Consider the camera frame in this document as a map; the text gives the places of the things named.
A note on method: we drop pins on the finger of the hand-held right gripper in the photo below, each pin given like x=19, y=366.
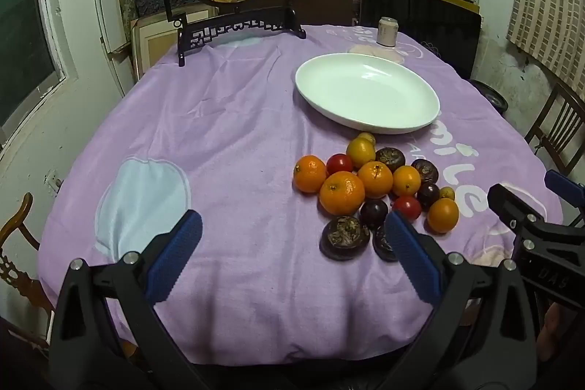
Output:
x=507, y=200
x=564, y=186

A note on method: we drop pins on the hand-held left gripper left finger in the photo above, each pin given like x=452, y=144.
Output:
x=176, y=255

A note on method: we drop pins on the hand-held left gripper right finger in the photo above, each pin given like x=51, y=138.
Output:
x=411, y=253

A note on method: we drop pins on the small yellow fruit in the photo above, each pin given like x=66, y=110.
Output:
x=366, y=137
x=447, y=192

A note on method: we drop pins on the large brown passion fruit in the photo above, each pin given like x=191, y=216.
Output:
x=344, y=237

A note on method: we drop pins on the large orange mandarin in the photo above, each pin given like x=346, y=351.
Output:
x=342, y=192

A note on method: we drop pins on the white oval plate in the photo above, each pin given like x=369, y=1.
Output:
x=365, y=93

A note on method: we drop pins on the person's right forearm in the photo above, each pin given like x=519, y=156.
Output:
x=562, y=330

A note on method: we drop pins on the wooden slatted chair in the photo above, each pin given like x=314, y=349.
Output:
x=560, y=116

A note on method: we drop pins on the black round bucket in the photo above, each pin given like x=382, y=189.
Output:
x=493, y=95

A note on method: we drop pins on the purple printed tablecloth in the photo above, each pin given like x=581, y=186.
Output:
x=219, y=143

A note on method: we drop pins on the carved wooden chair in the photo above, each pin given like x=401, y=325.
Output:
x=18, y=216

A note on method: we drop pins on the beige beverage can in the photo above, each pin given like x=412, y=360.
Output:
x=388, y=32

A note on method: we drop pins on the window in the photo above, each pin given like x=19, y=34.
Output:
x=23, y=42

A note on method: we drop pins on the white wall socket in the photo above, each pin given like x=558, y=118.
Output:
x=53, y=182

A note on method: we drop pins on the leaning beige picture frame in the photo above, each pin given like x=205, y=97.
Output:
x=155, y=42

